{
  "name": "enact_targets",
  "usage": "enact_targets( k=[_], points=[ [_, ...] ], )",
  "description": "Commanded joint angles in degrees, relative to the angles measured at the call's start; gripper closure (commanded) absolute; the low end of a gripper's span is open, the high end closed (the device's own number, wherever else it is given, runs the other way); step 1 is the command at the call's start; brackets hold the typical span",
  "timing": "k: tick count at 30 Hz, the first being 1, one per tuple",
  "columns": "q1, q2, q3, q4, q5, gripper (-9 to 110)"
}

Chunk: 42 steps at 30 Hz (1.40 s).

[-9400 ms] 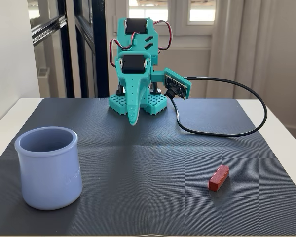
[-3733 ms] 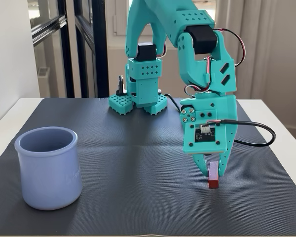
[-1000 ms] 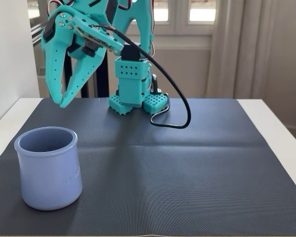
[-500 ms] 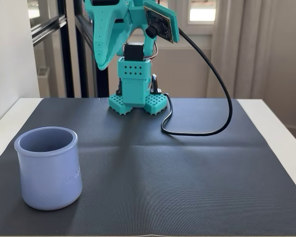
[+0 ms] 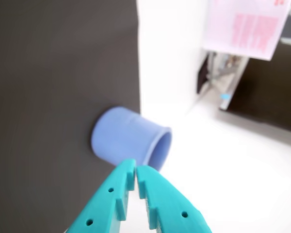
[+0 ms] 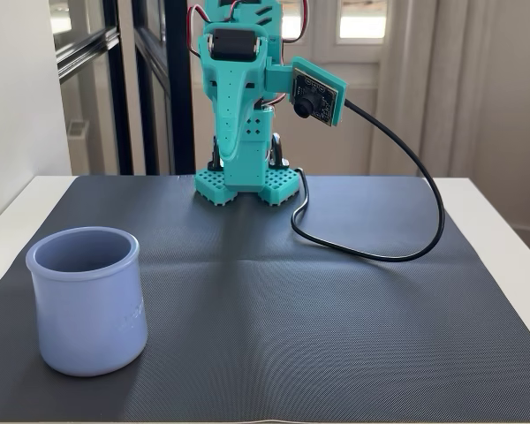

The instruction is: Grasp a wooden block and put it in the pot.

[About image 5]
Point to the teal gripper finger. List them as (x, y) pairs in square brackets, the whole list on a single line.
[(104, 201), (169, 208)]

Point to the blue plastic cup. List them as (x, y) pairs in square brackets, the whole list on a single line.
[(121, 136)]

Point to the small cyan object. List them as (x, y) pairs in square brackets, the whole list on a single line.
[(225, 96)]

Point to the dark grey textured mat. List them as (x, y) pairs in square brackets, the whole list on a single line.
[(51, 85)]

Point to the dark cabinet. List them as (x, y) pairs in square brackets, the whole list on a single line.
[(269, 92)]

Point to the white sheet pink print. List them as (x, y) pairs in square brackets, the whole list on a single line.
[(247, 26)]

